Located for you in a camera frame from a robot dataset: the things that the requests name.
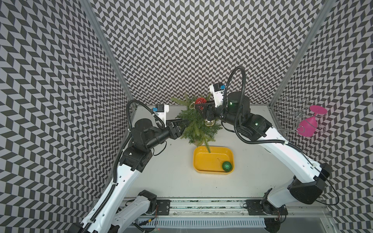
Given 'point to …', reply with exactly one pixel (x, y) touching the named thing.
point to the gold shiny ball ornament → (209, 123)
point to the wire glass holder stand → (292, 111)
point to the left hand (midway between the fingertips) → (185, 123)
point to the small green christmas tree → (198, 130)
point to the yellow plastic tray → (204, 162)
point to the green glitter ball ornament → (227, 166)
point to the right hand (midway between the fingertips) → (200, 107)
